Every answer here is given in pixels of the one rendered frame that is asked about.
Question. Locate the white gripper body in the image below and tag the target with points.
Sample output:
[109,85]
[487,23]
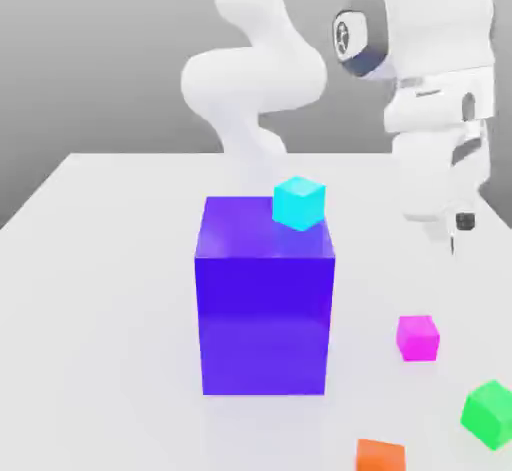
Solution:
[428,175]

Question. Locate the small magenta cube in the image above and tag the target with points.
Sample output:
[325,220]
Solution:
[418,339]

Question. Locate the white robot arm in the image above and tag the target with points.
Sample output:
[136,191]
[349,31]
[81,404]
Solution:
[256,79]

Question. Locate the small green cube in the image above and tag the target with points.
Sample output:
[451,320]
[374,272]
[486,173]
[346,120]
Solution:
[488,415]

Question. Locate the small orange cube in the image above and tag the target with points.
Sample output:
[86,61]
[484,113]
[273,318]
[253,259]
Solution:
[380,457]

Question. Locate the large purple box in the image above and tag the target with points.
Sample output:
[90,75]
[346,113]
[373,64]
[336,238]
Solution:
[264,319]

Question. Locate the small cyan cube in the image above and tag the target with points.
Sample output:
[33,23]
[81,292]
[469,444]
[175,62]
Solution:
[298,205]

